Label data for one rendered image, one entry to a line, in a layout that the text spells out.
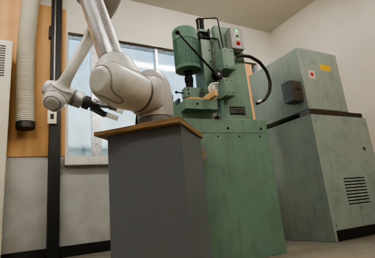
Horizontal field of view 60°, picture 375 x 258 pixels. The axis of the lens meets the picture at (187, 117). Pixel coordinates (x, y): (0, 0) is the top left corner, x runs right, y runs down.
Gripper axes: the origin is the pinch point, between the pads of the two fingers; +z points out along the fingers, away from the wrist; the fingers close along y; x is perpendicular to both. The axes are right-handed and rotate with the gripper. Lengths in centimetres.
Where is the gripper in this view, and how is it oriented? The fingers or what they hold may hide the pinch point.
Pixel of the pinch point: (118, 114)
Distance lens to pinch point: 186.9
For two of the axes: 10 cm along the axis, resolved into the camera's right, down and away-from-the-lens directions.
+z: 8.9, 3.6, 2.8
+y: -3.9, 2.8, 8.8
